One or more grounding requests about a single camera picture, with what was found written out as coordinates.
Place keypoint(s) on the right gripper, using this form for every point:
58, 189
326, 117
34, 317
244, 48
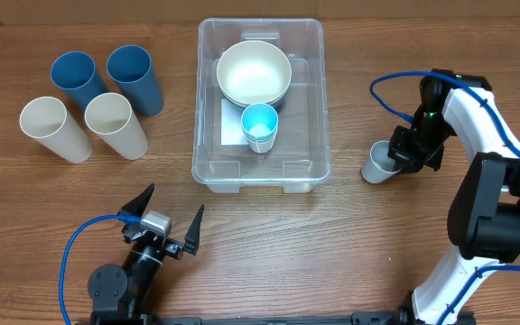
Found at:
401, 150

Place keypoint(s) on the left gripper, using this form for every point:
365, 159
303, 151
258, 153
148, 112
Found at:
192, 236

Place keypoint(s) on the grey small cup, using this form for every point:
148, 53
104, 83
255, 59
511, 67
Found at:
378, 166

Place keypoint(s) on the cream tall cup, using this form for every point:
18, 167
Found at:
112, 118
47, 121

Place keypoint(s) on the light blue small cup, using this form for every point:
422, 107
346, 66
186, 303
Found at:
259, 122

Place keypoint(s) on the cream bowl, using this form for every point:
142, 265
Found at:
251, 72

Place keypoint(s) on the pink small cup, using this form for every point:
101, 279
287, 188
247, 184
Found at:
261, 146

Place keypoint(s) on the dark blue bowl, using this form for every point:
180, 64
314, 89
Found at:
275, 104

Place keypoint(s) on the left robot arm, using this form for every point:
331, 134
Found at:
118, 291

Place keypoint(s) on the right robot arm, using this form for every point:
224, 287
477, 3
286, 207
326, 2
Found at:
483, 221

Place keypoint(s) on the white label in container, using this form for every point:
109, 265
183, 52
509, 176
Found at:
231, 132

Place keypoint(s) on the clear plastic storage container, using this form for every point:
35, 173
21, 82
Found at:
300, 156

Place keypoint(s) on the dark blue tall cup right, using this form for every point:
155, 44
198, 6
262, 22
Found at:
131, 68

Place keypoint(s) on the dark blue tall cup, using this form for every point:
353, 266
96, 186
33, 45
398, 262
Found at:
76, 74
131, 68

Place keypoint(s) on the dark blue tall cup left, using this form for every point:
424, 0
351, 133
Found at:
76, 74

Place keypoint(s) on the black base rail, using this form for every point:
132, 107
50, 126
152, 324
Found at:
269, 321

